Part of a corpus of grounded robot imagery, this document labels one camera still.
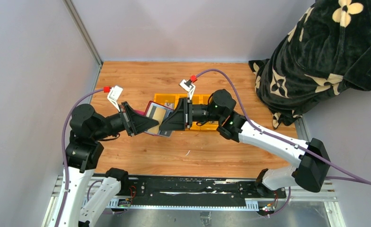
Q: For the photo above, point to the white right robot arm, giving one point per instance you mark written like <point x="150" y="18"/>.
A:
<point x="307" y="168"/>

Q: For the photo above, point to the silver VIP card front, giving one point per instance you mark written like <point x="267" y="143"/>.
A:
<point x="170" y="105"/>

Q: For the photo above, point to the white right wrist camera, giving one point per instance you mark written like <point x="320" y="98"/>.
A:
<point x="189" y="86"/>

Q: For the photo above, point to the black floral blanket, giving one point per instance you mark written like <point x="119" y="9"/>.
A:
<point x="326" y="53"/>

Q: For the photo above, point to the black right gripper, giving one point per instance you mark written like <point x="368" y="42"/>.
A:
<point x="177" y="120"/>

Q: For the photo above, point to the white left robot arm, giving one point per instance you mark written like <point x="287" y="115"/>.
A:
<point x="88" y="129"/>

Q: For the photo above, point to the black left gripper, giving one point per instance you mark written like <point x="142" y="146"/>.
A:
<point x="137" y="123"/>

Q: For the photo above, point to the beige striped credit card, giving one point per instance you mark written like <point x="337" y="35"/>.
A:
<point x="159" y="113"/>

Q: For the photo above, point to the yellow bin with black holder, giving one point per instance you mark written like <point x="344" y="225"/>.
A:
<point x="195" y="101"/>

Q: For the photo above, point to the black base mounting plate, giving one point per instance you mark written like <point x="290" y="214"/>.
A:
<point x="194" y="192"/>

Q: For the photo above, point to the red leather card holder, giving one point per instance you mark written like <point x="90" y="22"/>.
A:
<point x="163" y="133"/>

